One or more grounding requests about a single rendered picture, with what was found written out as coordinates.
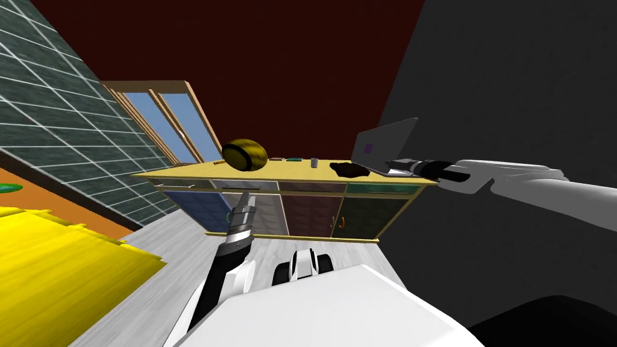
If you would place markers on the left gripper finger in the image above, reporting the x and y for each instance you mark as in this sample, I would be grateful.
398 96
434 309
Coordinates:
251 202
245 199

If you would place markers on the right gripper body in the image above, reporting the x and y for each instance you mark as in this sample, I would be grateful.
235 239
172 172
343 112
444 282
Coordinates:
424 168

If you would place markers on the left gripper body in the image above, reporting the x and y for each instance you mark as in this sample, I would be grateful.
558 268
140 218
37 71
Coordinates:
242 218

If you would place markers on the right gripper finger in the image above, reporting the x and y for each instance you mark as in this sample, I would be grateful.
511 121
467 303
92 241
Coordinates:
397 162
401 168

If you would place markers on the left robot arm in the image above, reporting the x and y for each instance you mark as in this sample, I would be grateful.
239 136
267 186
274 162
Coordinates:
221 274

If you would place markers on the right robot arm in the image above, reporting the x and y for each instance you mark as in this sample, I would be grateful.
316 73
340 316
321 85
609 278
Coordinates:
540 190

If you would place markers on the grey cupboard door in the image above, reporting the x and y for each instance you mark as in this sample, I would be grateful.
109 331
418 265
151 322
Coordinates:
270 214

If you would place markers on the grey open laptop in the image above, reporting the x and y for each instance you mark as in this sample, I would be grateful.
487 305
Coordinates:
383 142

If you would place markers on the blue cupboard door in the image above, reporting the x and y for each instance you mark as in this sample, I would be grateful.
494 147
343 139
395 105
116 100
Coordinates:
200 209

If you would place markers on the gold and black ball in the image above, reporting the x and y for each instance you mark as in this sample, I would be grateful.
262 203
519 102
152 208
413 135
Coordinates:
245 154

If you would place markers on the black crumpled object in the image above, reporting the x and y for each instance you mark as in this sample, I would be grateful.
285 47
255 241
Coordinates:
349 169

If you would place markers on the yellow wooden sideboard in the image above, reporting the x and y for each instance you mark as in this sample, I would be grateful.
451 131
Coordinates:
299 173

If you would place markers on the dark green cupboard door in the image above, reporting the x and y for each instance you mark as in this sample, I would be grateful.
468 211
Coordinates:
371 217

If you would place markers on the flat green book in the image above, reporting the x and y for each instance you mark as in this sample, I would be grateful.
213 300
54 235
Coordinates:
294 159

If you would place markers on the dark red cupboard door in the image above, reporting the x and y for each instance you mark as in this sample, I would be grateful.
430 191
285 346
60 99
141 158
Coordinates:
311 214

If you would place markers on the small grey cup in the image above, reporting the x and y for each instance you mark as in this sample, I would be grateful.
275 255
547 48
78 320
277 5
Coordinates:
315 163

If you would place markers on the wooden framed window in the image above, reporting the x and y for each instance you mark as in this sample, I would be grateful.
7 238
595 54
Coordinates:
168 125

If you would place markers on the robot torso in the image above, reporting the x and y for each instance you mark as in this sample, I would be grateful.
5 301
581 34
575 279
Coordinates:
332 313

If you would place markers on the green round object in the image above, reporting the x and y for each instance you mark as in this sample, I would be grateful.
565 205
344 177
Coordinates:
8 188

